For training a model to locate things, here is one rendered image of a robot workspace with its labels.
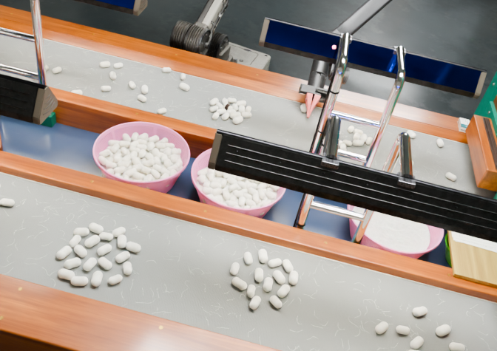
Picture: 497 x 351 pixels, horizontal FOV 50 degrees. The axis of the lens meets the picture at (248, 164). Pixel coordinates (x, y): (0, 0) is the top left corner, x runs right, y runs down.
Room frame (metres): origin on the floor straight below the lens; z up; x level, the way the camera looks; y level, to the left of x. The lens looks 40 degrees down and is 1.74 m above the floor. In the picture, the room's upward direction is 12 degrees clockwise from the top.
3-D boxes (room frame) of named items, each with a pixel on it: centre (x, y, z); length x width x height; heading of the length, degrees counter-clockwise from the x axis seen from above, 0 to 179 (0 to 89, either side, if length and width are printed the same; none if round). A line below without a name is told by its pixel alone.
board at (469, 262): (1.08, -0.64, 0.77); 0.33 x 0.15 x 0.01; 176
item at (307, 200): (0.90, -0.23, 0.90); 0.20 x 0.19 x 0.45; 86
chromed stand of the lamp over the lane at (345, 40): (1.30, -0.26, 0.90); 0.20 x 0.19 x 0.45; 86
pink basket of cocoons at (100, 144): (1.14, 0.30, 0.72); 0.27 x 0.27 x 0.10
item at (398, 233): (1.09, -0.42, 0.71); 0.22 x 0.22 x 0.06
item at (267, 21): (1.38, -0.27, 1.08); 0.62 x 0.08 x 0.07; 86
